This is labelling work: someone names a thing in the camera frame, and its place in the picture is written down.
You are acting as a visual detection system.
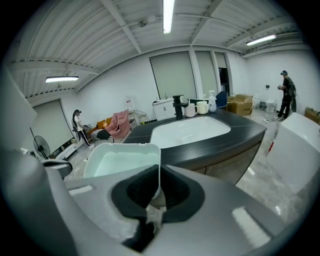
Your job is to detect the narrow grey roller blind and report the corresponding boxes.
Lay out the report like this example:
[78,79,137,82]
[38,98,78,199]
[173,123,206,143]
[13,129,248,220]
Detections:
[194,50,219,99]

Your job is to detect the orange sofa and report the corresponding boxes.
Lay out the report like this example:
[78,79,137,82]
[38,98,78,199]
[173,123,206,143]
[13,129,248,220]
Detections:
[89,118,114,136]

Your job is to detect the dark vanity counter cabinet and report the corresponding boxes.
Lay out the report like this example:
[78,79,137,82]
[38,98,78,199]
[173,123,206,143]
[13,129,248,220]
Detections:
[123,108,268,186]

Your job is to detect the metal wire chair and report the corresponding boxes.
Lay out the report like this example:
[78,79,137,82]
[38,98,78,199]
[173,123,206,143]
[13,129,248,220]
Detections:
[132,109,151,125]

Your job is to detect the large cardboard box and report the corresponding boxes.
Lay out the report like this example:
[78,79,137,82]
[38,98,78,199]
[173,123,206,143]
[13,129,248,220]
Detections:
[226,93,254,117]

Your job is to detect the pale pink mug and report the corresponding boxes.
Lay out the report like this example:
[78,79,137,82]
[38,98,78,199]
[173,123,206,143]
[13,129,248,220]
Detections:
[184,102,199,118]

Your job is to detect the white toilet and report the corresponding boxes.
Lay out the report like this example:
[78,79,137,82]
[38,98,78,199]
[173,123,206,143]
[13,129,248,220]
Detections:
[264,98,277,114]

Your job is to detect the black floor fan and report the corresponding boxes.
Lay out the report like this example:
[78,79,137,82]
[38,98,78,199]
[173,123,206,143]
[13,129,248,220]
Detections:
[29,127,52,160]

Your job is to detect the white sink basin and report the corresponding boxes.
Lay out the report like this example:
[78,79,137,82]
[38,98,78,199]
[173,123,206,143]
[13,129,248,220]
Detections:
[150,116,232,150]

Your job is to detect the white pump soap bottle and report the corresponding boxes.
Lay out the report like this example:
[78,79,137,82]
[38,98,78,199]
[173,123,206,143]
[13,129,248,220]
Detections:
[208,90,218,113]

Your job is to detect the ceiling tube light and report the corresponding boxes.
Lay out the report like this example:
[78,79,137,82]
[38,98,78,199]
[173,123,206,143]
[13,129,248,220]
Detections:
[162,0,176,35]
[44,75,80,84]
[245,34,277,47]

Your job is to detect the black faucet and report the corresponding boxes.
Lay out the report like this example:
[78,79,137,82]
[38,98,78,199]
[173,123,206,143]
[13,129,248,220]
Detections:
[172,94,190,121]

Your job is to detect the pink fabric chair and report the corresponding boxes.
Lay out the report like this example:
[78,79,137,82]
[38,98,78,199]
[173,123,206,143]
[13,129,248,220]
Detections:
[105,109,132,144]

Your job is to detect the blue chair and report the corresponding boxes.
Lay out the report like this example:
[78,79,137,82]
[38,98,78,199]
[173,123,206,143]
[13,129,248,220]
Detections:
[215,90,229,110]

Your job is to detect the white plastic bin object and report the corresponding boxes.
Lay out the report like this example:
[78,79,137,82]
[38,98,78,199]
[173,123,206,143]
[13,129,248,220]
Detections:
[83,142,162,208]

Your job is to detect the wide grey roller blind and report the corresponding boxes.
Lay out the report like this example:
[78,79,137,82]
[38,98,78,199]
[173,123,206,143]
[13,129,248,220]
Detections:
[149,51,197,101]

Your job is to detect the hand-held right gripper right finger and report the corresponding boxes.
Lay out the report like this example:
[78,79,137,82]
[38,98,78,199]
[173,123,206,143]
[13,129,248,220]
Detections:
[143,164,288,256]

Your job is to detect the small white vanity cabinet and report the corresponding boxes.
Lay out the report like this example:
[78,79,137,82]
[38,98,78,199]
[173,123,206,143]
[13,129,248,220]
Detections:
[152,98,176,122]

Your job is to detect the large grey roller blind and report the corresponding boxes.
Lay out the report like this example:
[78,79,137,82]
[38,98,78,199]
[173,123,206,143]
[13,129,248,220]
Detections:
[31,99,76,152]

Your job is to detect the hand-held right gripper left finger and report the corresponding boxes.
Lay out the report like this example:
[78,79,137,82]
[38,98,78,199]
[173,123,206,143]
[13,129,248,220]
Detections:
[0,148,161,256]

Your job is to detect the small cardboard box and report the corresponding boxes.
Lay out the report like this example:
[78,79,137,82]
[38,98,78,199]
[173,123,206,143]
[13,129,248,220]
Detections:
[304,106,320,125]

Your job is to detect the low white cabinet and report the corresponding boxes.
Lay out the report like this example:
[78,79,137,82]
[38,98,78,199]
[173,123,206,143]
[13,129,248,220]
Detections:
[55,143,79,161]

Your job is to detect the white mug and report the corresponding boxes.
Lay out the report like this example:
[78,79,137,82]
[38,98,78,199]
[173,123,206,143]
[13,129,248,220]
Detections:
[196,100,210,116]

